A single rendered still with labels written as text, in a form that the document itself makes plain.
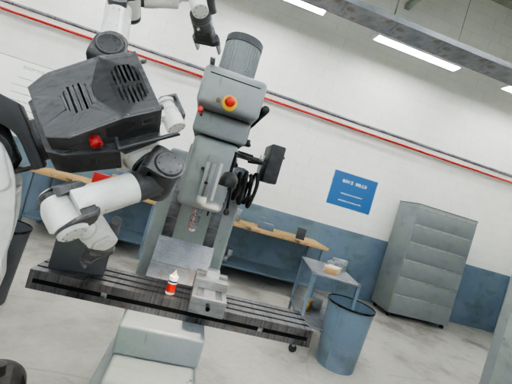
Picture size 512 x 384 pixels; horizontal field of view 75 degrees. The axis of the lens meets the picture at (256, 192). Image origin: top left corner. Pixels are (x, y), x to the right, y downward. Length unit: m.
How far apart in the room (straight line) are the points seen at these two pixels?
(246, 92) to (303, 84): 4.86
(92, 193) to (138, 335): 0.70
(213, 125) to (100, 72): 0.58
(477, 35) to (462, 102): 1.30
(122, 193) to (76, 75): 0.33
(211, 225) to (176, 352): 0.75
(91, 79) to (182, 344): 1.01
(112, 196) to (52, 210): 0.14
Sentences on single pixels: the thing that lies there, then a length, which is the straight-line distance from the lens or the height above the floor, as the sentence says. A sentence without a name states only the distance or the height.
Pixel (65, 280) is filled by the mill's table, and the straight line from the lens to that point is 1.60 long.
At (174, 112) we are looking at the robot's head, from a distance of 1.17.
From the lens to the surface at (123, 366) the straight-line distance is 1.45.
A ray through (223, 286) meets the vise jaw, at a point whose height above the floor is 1.01.
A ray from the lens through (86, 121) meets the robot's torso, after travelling 0.96.
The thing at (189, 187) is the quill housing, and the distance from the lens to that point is 1.46.
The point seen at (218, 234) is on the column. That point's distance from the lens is 1.96.
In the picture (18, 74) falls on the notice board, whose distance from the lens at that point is 6.57.
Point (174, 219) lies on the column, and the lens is 1.94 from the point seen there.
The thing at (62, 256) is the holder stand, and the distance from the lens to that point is 1.65.
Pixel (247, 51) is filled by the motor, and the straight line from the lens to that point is 1.83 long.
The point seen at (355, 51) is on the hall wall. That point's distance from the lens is 6.74.
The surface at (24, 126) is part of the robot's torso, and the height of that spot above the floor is 1.45.
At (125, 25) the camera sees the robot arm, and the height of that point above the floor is 1.87.
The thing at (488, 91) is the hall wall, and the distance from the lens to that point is 8.14.
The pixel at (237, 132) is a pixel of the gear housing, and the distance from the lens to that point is 1.45.
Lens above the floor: 1.47
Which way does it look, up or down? 1 degrees down
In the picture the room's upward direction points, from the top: 16 degrees clockwise
